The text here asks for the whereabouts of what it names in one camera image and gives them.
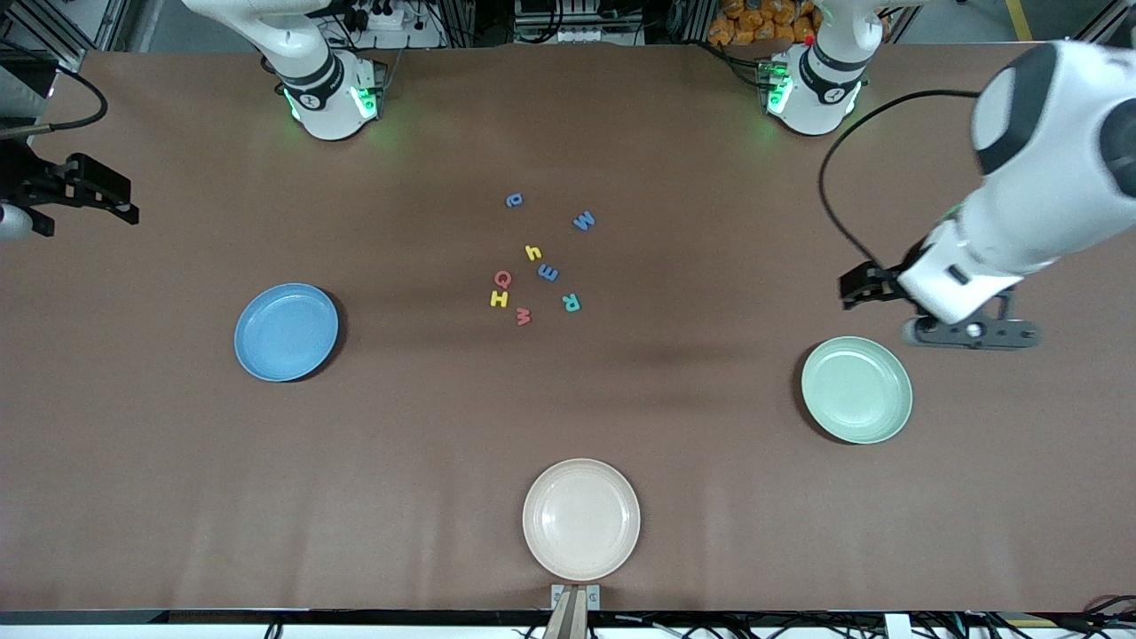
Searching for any orange objects pile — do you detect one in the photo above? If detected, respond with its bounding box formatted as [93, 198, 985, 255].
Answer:
[707, 0, 822, 47]

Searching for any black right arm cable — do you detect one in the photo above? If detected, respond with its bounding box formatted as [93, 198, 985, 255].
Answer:
[0, 67, 109, 138]

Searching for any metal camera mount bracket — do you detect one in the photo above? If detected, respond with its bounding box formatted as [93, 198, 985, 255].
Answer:
[543, 584, 602, 639]

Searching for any beige plate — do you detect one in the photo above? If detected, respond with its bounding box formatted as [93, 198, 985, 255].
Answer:
[522, 458, 642, 583]

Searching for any green plate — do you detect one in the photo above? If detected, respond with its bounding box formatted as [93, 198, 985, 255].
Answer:
[801, 335, 914, 446]

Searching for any white power strip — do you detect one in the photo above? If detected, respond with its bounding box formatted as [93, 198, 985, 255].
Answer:
[342, 0, 445, 50]

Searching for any blue plate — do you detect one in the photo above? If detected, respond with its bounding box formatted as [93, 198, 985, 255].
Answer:
[233, 282, 340, 383]

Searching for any aluminium frame post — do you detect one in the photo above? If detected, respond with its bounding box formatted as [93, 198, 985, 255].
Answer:
[0, 0, 121, 74]

